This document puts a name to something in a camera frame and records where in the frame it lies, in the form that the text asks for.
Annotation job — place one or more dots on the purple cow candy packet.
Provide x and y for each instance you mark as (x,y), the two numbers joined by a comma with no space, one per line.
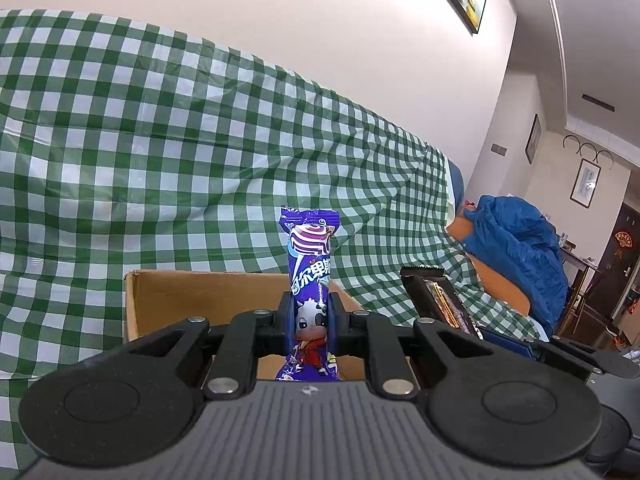
(310,315)

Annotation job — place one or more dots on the blue jacket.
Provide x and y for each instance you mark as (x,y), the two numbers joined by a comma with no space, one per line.
(514,239)

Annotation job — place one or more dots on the brown cardboard box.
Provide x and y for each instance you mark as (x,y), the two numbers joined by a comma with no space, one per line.
(168,315)

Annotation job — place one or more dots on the green white checkered cloth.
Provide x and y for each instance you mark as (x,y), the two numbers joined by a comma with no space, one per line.
(127,146)

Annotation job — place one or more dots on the white framed wall picture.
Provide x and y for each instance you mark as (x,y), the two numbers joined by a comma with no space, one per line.
(585,183)

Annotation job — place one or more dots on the dark brown chocolate bar packet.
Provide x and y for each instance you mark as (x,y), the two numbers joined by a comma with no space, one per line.
(433,296)

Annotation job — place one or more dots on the dark wooden door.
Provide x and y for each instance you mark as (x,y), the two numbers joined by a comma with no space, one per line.
(606,289)

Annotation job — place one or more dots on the small dark picture frame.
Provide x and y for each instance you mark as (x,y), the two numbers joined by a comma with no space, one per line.
(533,139)

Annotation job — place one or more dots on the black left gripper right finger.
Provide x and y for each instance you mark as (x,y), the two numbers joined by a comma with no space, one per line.
(373,338)

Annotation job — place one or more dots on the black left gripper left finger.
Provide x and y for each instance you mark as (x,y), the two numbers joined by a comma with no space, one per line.
(236,348)

